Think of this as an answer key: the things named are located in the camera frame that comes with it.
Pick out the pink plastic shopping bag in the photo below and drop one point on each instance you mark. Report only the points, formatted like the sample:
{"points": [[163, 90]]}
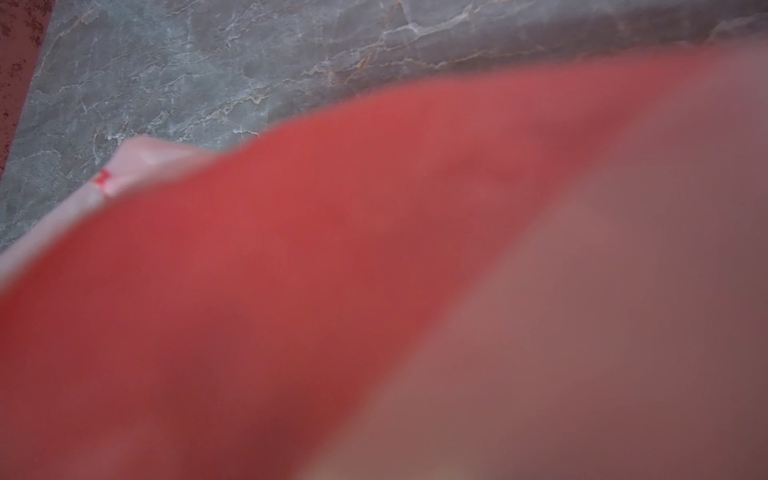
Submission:
{"points": [[557, 272]]}

